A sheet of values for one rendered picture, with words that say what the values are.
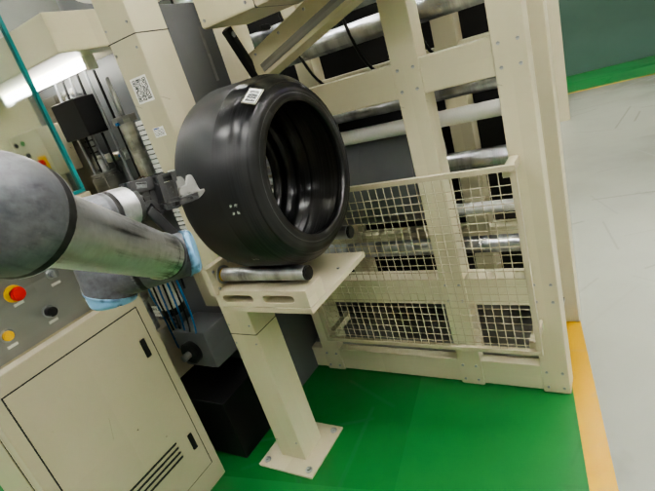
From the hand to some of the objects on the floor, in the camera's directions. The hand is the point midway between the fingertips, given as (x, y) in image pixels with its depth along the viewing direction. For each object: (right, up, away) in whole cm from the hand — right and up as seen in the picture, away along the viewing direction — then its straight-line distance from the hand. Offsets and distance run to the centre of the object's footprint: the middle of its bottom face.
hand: (200, 194), depth 116 cm
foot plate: (+21, -98, +82) cm, 130 cm away
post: (+21, -98, +82) cm, 130 cm away
